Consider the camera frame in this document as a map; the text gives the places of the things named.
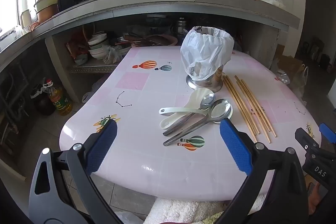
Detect knotted clear plastic bag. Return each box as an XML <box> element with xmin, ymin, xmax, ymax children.
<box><xmin>103</xmin><ymin>45</ymin><xmax>123</xmax><ymax>65</ymax></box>

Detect brown clay pot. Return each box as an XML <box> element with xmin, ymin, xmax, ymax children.
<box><xmin>36</xmin><ymin>4</ymin><xmax>60</xmax><ymax>24</ymax></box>

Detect white fleece garment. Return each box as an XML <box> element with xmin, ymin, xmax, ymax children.
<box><xmin>143</xmin><ymin>193</ymin><xmax>266</xmax><ymax>224</ymax></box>

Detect steel holder with white bag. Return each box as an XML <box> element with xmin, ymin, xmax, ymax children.
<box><xmin>180</xmin><ymin>26</ymin><xmax>235</xmax><ymax>81</ymax></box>

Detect person's right hand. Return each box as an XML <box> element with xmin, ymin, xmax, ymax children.
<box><xmin>308</xmin><ymin>182</ymin><xmax>326</xmax><ymax>215</ymax></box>

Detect cooking oil bottle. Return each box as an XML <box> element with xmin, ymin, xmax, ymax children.
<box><xmin>46</xmin><ymin>79</ymin><xmax>73</xmax><ymax>116</ymax></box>

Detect stack of white bowls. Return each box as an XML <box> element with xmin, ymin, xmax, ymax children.
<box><xmin>87</xmin><ymin>32</ymin><xmax>109</xmax><ymax>60</ymax></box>

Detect metal pipes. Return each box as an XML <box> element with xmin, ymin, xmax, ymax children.
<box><xmin>0</xmin><ymin>61</ymin><xmax>30</xmax><ymax>140</ymax></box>

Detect black jar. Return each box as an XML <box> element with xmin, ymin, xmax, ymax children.
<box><xmin>31</xmin><ymin>84</ymin><xmax>56</xmax><ymax>116</ymax></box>

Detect plastic bag with handles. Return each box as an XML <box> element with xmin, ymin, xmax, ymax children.
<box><xmin>293</xmin><ymin>64</ymin><xmax>309</xmax><ymax>106</ymax></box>

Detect cream enamel basin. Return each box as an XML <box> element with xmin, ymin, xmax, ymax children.
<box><xmin>34</xmin><ymin>0</ymin><xmax>60</xmax><ymax>13</ymax></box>

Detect cardboard box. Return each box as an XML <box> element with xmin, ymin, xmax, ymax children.
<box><xmin>276</xmin><ymin>54</ymin><xmax>305</xmax><ymax>79</ymax></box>

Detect white mug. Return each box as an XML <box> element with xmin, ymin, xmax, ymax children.
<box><xmin>20</xmin><ymin>9</ymin><xmax>32</xmax><ymax>30</ymax></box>

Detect steel utensil holder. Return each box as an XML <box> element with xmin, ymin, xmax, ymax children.
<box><xmin>185</xmin><ymin>64</ymin><xmax>224</xmax><ymax>90</ymax></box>

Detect red packets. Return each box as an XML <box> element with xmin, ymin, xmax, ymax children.
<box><xmin>66</xmin><ymin>32</ymin><xmax>88</xmax><ymax>56</ymax></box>

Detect green bowl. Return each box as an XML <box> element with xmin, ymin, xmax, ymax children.
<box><xmin>74</xmin><ymin>53</ymin><xmax>89</xmax><ymax>65</ymax></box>

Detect large steel spoon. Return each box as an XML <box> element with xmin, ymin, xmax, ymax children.
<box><xmin>163</xmin><ymin>99</ymin><xmax>232</xmax><ymax>146</ymax></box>

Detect group of bamboo chopsticks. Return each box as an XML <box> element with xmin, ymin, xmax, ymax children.
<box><xmin>223</xmin><ymin>75</ymin><xmax>277</xmax><ymax>144</ymax></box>

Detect pink plate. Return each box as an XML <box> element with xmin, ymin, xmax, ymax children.
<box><xmin>143</xmin><ymin>34</ymin><xmax>178</xmax><ymax>48</ymax></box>

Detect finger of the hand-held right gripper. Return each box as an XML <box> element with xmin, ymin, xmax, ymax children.
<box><xmin>294</xmin><ymin>128</ymin><xmax>320</xmax><ymax>153</ymax></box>
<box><xmin>319</xmin><ymin>123</ymin><xmax>336</xmax><ymax>144</ymax></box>

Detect small steel spoon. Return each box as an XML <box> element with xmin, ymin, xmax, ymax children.
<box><xmin>162</xmin><ymin>93</ymin><xmax>216</xmax><ymax>136</ymax></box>

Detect dark metal pot stack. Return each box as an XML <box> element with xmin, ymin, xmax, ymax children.
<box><xmin>146</xmin><ymin>15</ymin><xmax>172</xmax><ymax>34</ymax></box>

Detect crumpled clear plastic bag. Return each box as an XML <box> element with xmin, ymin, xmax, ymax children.
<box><xmin>276</xmin><ymin>69</ymin><xmax>291</xmax><ymax>84</ymax></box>

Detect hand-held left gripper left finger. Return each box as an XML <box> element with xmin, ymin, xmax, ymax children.
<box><xmin>28</xmin><ymin>119</ymin><xmax>131</xmax><ymax>224</ymax></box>

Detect white plastic floor bag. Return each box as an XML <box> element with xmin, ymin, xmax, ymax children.
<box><xmin>82</xmin><ymin>80</ymin><xmax>105</xmax><ymax>104</ymax></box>

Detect perforated metal shelf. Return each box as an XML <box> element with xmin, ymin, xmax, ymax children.
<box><xmin>67</xmin><ymin>58</ymin><xmax>119</xmax><ymax>74</ymax></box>

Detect white ceramic spoon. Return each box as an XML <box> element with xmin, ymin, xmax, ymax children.
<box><xmin>159</xmin><ymin>88</ymin><xmax>212</xmax><ymax>116</ymax></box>
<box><xmin>160</xmin><ymin>113</ymin><xmax>185</xmax><ymax>131</ymax></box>

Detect steel pot stack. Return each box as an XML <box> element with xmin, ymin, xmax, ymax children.
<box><xmin>175</xmin><ymin>18</ymin><xmax>189</xmax><ymax>41</ymax></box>

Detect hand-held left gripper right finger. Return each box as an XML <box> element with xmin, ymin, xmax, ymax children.
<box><xmin>210</xmin><ymin>118</ymin><xmax>308</xmax><ymax>224</ymax></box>

